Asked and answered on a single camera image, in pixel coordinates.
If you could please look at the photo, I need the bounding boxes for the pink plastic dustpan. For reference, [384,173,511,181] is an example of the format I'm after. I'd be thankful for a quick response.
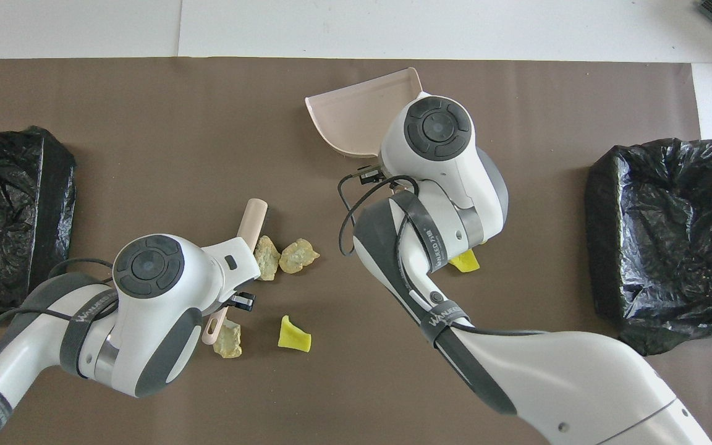
[305,67,423,158]

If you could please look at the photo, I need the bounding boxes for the flat taut black bag bin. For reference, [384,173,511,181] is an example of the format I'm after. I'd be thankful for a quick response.
[0,126,78,320]

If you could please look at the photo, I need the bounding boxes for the yellow sponge piece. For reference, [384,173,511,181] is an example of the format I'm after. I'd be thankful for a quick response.
[449,250,481,273]
[278,315,312,354]

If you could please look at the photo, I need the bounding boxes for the brown table mat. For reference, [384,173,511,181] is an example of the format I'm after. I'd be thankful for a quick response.
[0,57,712,445]

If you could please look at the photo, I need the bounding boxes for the beige brush black bristles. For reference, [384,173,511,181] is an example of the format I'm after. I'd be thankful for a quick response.
[201,198,268,345]

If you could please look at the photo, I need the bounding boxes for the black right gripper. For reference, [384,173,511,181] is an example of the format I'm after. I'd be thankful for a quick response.
[356,164,388,185]

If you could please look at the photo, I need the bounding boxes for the crumpled open black bag bin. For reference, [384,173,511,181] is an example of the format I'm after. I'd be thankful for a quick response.
[584,137,712,357]

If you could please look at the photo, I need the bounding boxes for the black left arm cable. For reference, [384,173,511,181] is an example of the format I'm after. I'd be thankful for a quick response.
[0,258,116,384]

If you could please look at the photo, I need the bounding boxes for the pale yellowish foam chunk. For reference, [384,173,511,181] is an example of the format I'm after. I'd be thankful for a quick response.
[279,238,320,274]
[253,235,281,282]
[213,320,242,359]

